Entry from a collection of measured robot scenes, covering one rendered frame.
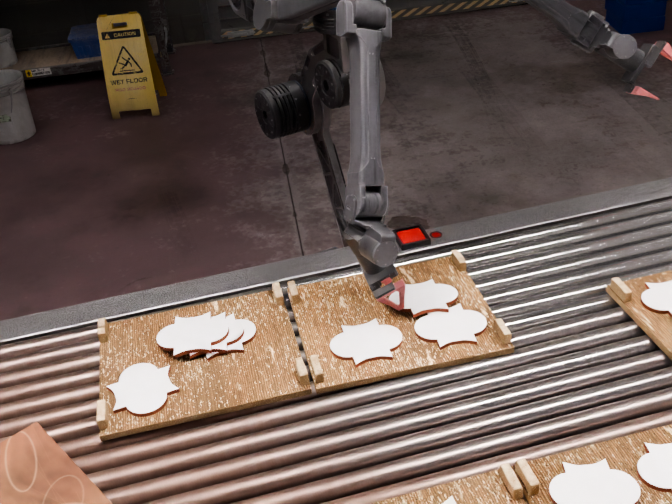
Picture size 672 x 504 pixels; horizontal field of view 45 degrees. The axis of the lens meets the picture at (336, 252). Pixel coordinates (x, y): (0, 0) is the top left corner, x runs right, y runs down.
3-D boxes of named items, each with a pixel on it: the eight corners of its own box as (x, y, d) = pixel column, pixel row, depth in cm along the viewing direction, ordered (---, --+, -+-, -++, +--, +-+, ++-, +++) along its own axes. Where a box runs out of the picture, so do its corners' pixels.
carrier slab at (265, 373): (101, 330, 183) (99, 324, 182) (280, 293, 189) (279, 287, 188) (100, 442, 154) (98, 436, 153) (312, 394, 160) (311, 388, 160)
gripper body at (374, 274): (386, 250, 178) (372, 226, 174) (400, 276, 170) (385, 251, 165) (360, 265, 178) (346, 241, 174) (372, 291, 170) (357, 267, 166)
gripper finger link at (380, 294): (408, 288, 178) (391, 258, 173) (418, 307, 173) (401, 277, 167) (381, 303, 179) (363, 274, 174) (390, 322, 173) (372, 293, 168)
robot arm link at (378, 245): (382, 192, 169) (346, 192, 165) (413, 209, 160) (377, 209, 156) (372, 247, 173) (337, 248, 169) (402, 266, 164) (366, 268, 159)
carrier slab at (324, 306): (287, 293, 189) (286, 287, 188) (456, 260, 195) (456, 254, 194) (317, 394, 160) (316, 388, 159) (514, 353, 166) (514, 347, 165)
